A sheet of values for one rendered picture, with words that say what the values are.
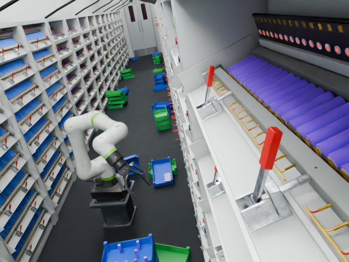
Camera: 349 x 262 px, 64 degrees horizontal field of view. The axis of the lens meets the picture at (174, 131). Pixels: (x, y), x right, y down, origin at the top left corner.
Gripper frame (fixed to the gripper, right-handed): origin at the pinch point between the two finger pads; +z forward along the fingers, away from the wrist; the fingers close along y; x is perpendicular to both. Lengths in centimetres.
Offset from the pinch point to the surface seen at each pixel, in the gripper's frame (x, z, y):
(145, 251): -16.3, 30.5, 20.3
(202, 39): 116, -16, -10
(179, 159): -141, 7, -83
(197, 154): 97, 3, 1
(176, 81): 48, -27, -39
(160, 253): -53, 46, 11
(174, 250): -49, 51, 2
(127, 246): -23.9, 21.7, 25.6
